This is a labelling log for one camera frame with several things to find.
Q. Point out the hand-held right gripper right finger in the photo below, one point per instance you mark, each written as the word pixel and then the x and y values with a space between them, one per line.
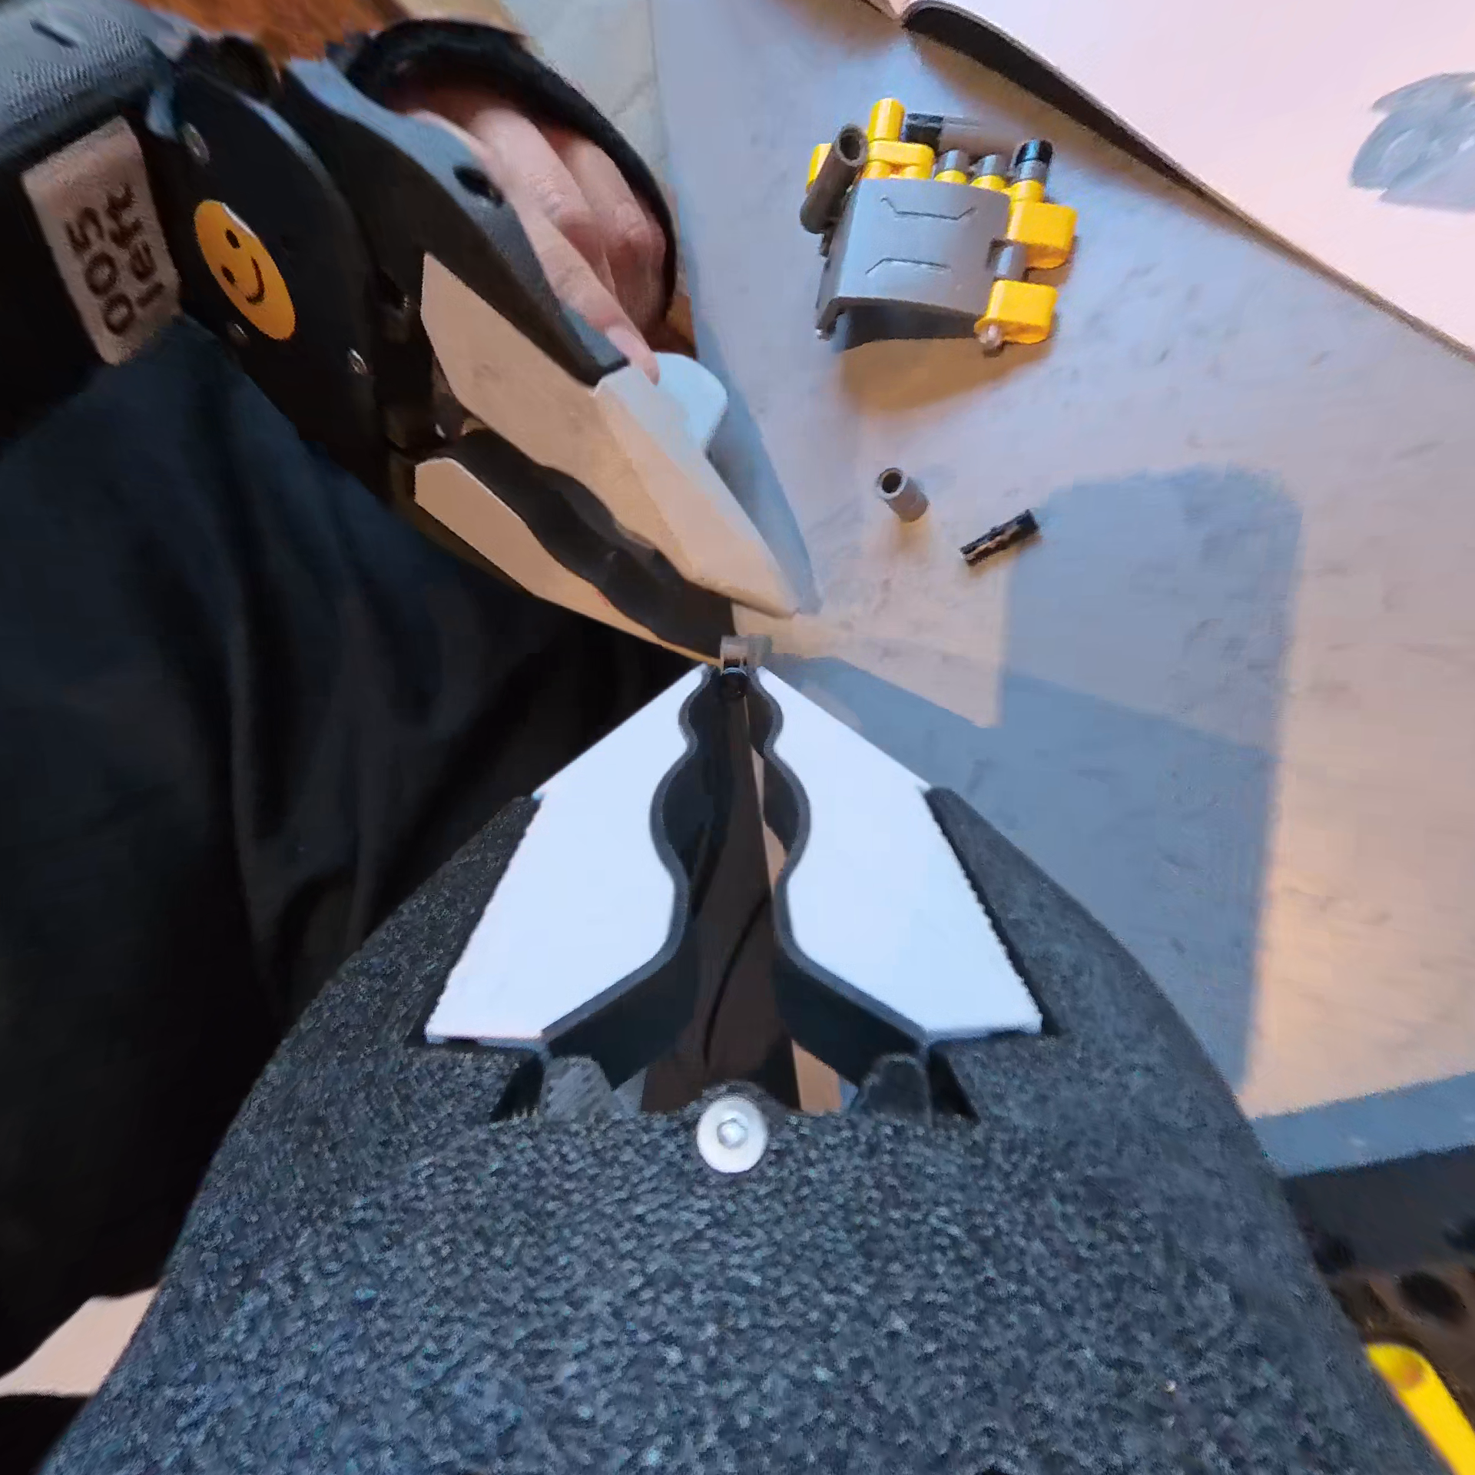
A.
pixel 900 910

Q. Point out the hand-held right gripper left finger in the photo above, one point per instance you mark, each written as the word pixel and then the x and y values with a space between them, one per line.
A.
pixel 564 910

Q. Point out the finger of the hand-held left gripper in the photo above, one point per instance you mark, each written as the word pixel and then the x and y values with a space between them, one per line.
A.
pixel 472 494
pixel 554 402

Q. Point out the grey double-hole connector brick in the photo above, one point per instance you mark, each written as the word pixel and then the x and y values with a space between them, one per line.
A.
pixel 745 652

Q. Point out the grey bush piece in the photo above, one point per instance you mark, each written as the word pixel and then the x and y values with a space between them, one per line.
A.
pixel 901 493

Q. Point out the grey yellow brick assembly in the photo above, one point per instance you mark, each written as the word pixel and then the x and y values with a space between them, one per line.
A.
pixel 922 241

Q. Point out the instruction booklet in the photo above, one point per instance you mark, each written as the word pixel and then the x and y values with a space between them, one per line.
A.
pixel 1269 139

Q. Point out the person's left hand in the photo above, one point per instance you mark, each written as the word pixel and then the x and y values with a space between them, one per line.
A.
pixel 554 207

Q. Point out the wooden beam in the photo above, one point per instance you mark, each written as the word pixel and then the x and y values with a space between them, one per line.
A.
pixel 264 23

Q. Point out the short black ridged pin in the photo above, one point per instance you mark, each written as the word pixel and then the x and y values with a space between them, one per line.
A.
pixel 1000 539

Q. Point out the yellow grey brick vehicle model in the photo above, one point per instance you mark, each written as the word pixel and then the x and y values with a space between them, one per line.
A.
pixel 1395 1292

